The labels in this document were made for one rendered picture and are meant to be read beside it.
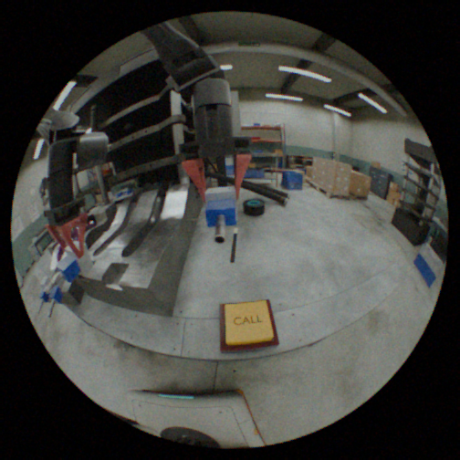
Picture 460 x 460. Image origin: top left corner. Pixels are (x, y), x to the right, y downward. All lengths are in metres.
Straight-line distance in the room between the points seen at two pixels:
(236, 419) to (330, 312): 0.65
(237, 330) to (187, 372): 0.91
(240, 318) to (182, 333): 0.10
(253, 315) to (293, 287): 0.11
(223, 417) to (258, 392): 0.35
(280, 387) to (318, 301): 0.84
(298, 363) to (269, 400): 0.31
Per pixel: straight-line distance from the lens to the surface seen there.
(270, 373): 1.04
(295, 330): 0.24
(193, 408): 0.81
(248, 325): 0.20
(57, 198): 0.28
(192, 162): 0.20
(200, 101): 0.23
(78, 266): 0.31
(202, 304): 0.26
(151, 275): 0.21
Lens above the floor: 1.02
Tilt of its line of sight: 32 degrees down
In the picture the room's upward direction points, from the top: 5 degrees counter-clockwise
